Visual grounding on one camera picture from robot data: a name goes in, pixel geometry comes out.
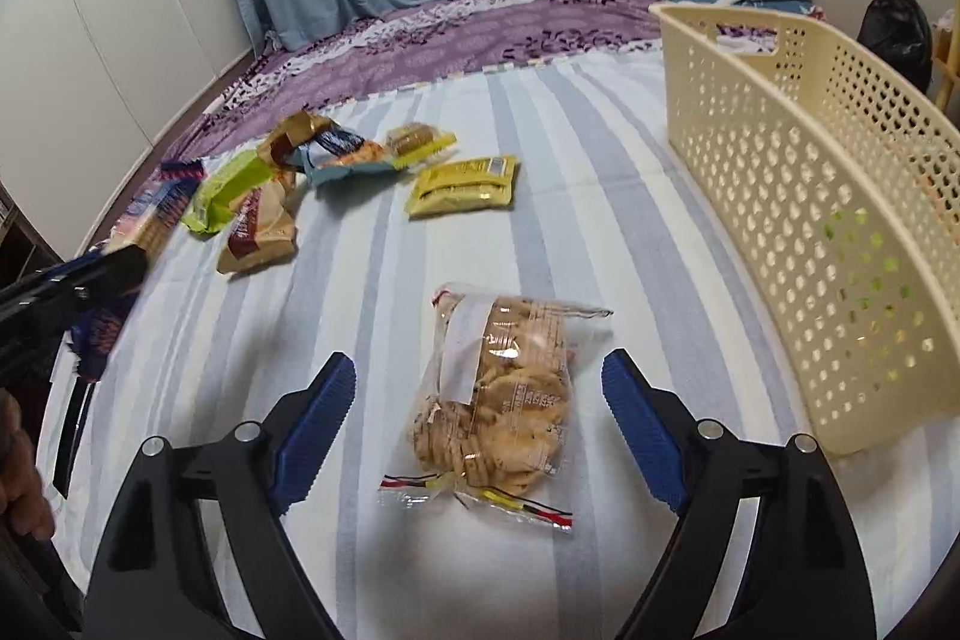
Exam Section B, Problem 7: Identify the blue soda cracker pack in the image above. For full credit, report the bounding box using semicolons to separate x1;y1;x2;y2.
70;161;205;383

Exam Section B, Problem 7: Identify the large green seaweed snack bag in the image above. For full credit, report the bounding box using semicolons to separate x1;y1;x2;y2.
182;149;275;236

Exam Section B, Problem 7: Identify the tan waffle snack bag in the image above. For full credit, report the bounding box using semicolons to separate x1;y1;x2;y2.
217;170;296;276

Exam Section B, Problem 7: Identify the green wafer multipack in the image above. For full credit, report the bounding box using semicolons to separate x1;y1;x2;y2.
820;206;914;323

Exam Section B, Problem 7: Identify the light blue snack bag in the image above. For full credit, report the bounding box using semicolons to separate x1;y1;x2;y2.
286;125;395;188

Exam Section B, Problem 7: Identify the clear bag of crackers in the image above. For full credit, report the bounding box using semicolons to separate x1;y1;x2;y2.
379;284;612;533

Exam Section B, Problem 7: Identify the small clear yellow cake packet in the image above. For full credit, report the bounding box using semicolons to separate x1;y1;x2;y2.
384;124;457;170

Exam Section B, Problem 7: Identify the yellow snack packet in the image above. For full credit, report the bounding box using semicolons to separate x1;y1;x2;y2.
405;156;519;220

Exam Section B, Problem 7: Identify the tan pastry snack bag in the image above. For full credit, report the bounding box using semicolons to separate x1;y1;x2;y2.
257;110;335;167

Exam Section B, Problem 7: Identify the person left hand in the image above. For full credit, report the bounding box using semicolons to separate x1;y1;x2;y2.
2;390;55;542

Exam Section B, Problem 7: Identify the white wardrobe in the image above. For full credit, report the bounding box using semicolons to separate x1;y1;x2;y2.
2;0;251;259

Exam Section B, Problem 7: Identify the cream perforated plastic basket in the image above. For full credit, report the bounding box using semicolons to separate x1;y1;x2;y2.
656;3;958;455

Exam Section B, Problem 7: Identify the striped white blue blanket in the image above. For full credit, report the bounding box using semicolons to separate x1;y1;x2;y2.
32;50;939;640

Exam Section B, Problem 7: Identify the wooden bamboo shelf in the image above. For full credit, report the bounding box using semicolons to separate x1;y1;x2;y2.
932;0;960;113

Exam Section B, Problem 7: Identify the purple floral bed sheet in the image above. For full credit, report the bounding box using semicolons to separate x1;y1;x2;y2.
107;0;827;238

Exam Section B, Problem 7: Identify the black plastic bag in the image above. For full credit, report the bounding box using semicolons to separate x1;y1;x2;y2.
857;0;932;92

